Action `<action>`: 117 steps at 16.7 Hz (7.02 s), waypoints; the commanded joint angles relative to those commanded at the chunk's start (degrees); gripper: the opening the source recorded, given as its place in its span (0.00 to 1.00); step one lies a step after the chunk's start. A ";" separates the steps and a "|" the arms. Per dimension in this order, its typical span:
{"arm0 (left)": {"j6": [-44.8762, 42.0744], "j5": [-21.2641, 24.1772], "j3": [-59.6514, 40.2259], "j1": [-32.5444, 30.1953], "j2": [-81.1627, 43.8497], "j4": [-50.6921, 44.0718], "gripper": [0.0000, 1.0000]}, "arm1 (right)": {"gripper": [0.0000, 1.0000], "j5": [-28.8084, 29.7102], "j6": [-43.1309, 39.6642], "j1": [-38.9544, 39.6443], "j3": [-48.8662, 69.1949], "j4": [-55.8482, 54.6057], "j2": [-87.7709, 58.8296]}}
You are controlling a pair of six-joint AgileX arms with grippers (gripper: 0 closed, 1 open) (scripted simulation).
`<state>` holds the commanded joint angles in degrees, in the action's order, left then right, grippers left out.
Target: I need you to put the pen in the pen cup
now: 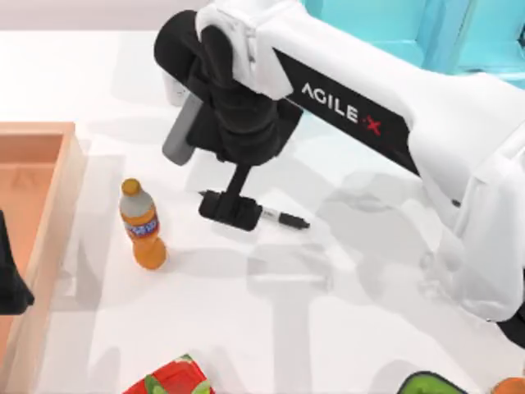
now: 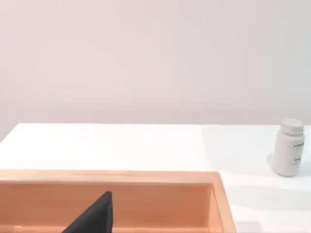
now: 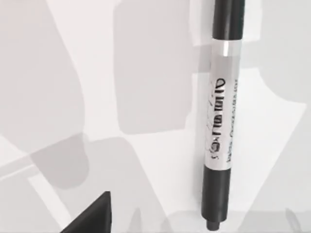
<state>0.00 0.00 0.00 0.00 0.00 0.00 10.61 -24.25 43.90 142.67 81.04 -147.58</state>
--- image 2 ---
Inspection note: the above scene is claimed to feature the shallow salmon-coloured box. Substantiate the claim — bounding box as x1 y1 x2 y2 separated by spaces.
0 168 237 233

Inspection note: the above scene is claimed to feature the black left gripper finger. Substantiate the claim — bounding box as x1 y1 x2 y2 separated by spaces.
61 191 114 233

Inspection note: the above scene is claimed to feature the white pill bottle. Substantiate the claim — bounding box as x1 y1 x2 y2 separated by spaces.
271 118 305 178

